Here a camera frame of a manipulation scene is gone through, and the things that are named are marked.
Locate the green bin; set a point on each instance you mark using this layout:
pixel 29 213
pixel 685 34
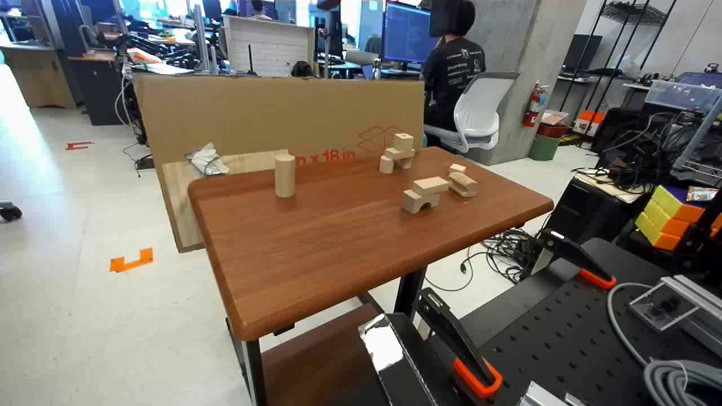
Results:
pixel 544 148

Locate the notched wooden block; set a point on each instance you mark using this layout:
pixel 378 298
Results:
pixel 397 157

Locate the small black orange clamp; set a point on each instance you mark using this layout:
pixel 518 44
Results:
pixel 575 256

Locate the reddish brown wooden table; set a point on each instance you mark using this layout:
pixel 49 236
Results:
pixel 339 234

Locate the crumpled white cloth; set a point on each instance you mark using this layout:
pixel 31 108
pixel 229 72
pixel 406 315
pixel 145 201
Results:
pixel 205 161

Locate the tiny wooden block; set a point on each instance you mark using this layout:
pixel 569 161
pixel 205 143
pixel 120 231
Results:
pixel 457 168

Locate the grey socket box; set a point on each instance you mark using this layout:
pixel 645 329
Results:
pixel 665 306

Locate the yellow orange foam cube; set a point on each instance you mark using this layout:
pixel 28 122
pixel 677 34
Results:
pixel 665 217

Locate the person in black shirt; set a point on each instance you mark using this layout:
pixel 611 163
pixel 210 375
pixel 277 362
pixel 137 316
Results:
pixel 452 70

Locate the wooden arch block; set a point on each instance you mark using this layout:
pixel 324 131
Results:
pixel 410 201

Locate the square wooden block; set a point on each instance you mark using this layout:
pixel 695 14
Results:
pixel 404 140

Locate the white partition panel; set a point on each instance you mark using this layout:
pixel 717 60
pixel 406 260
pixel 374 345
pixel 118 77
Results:
pixel 272 49

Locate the light wooden cabinet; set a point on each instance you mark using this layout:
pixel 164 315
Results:
pixel 42 79

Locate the small wooden cube block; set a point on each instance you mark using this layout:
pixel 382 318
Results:
pixel 386 166

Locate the light wooden cylinder block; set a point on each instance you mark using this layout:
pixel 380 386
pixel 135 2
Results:
pixel 284 177

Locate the large black orange clamp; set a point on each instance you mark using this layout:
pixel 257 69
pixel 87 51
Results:
pixel 453 338

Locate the large cardboard sheet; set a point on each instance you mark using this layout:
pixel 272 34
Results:
pixel 249 114

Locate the black caster wheel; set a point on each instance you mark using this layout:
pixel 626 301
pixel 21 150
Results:
pixel 10 213

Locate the red fire extinguisher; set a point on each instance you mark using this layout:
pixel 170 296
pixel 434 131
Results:
pixel 534 104

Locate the black metal shelving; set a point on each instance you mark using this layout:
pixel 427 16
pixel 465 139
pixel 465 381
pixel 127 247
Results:
pixel 594 60

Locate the black perforated mounting board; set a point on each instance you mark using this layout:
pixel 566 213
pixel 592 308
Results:
pixel 564 345

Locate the white office chair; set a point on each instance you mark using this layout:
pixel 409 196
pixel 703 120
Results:
pixel 481 114

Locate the long rectangular wooden block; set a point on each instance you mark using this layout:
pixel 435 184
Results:
pixel 431 185

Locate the pale plywood board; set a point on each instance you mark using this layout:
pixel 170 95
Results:
pixel 176 204

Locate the blue computer monitor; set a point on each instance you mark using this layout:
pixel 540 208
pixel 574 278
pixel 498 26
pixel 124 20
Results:
pixel 406 34

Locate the stepped wooden block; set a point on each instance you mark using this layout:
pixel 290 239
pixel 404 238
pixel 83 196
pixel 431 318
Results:
pixel 462 184

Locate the black equipment box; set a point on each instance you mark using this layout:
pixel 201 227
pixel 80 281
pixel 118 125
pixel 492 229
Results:
pixel 589 211

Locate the brown wooden lower board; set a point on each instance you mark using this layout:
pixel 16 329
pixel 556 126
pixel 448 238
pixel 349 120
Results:
pixel 317 362

